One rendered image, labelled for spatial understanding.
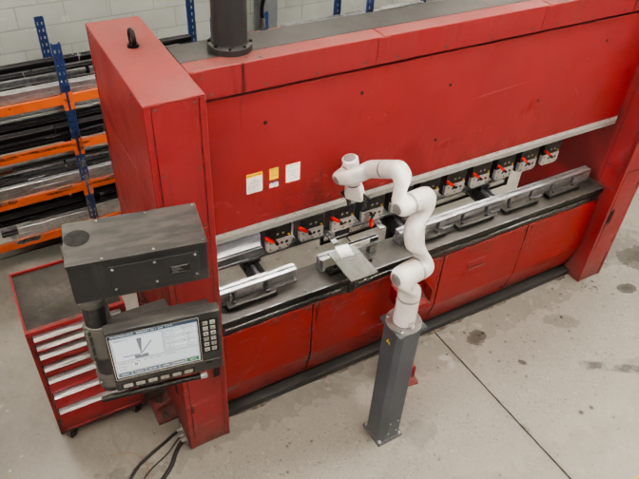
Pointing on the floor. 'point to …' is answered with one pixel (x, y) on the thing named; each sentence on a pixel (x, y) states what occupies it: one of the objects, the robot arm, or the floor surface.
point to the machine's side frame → (601, 220)
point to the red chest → (64, 347)
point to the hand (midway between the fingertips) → (357, 204)
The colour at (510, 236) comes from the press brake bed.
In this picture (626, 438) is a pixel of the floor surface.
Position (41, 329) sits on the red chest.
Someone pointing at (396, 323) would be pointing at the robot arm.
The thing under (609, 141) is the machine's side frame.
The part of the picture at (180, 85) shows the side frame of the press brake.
